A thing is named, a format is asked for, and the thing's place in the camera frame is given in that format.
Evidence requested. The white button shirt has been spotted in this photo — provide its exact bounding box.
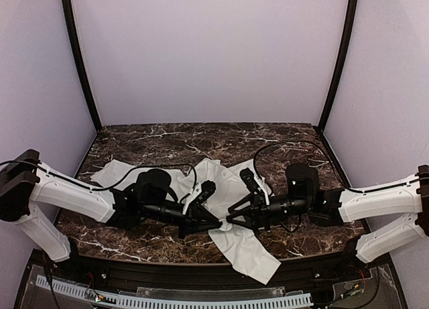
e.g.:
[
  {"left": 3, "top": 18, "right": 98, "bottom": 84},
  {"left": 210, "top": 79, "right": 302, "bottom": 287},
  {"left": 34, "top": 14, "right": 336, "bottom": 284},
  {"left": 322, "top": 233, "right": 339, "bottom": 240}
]
[{"left": 90, "top": 157, "right": 282, "bottom": 286}]

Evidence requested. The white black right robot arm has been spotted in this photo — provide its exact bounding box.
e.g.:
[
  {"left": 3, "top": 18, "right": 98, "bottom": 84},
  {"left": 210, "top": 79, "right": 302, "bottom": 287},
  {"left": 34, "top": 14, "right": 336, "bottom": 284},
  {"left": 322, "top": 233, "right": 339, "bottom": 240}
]
[{"left": 227, "top": 163, "right": 428, "bottom": 263}]

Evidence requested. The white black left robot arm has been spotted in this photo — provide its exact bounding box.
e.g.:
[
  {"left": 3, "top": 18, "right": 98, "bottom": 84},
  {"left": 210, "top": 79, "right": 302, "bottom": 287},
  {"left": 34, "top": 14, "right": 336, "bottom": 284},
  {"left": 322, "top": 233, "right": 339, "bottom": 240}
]
[{"left": 1, "top": 149, "right": 221, "bottom": 263}]

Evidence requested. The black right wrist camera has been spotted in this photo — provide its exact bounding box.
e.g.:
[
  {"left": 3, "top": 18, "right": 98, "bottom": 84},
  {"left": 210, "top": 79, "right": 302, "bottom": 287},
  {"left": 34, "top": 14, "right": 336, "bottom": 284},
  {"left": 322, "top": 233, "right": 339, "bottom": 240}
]
[{"left": 239, "top": 163, "right": 321, "bottom": 202}]

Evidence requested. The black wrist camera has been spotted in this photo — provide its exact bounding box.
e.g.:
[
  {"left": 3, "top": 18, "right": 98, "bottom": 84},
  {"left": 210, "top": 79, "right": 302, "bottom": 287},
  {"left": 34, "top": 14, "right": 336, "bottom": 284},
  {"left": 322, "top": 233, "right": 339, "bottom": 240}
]
[
  {"left": 239, "top": 163, "right": 321, "bottom": 202},
  {"left": 133, "top": 170, "right": 217, "bottom": 209}
]

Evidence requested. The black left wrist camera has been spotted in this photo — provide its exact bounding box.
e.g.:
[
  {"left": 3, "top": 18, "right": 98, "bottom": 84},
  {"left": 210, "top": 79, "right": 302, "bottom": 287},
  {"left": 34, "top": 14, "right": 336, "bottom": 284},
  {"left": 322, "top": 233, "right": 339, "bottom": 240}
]
[{"left": 133, "top": 170, "right": 217, "bottom": 209}]

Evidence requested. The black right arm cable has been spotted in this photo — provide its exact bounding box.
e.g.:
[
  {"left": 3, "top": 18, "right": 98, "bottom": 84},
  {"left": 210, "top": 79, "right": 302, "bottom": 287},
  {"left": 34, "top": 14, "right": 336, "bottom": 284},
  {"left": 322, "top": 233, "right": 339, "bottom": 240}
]
[{"left": 253, "top": 141, "right": 420, "bottom": 192}]

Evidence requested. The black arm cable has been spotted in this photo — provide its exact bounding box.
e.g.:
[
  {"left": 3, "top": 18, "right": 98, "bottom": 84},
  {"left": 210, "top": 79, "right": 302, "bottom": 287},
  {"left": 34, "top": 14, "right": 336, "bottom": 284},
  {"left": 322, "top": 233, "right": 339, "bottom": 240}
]
[
  {"left": 253, "top": 141, "right": 420, "bottom": 192},
  {"left": 90, "top": 164, "right": 198, "bottom": 192}
]

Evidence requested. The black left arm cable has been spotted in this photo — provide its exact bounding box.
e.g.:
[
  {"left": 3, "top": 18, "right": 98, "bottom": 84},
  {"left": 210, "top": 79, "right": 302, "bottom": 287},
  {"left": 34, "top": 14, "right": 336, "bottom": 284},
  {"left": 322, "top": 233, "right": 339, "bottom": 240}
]
[{"left": 90, "top": 164, "right": 198, "bottom": 192}]

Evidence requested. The white slotted cable duct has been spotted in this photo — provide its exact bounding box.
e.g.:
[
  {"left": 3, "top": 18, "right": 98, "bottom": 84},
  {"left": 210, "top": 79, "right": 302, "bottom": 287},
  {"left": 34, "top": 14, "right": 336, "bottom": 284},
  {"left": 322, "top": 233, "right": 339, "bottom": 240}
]
[{"left": 52, "top": 280, "right": 314, "bottom": 309}]

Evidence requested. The black front table rail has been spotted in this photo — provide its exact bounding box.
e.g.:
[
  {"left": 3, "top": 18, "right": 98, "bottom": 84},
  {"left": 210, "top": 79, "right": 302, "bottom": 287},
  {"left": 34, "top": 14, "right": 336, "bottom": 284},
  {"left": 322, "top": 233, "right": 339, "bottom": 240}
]
[{"left": 66, "top": 248, "right": 369, "bottom": 292}]

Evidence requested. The black right frame post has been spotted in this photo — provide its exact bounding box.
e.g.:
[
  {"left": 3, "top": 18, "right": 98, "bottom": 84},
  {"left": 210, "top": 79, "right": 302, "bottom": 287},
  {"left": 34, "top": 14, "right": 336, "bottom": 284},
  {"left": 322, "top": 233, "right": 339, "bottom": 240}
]
[{"left": 318, "top": 0, "right": 358, "bottom": 133}]

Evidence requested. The black frame post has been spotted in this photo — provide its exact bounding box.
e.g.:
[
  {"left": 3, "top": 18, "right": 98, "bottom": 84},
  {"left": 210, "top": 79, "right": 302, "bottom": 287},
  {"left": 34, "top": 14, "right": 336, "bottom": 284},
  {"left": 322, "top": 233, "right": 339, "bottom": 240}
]
[
  {"left": 61, "top": 0, "right": 102, "bottom": 132},
  {"left": 318, "top": 0, "right": 358, "bottom": 133}
]

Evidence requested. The black left frame post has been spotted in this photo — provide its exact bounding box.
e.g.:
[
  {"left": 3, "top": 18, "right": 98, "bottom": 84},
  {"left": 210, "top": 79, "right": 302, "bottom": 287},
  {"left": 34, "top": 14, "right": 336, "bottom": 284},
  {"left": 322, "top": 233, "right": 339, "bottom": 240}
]
[{"left": 61, "top": 0, "right": 102, "bottom": 132}]

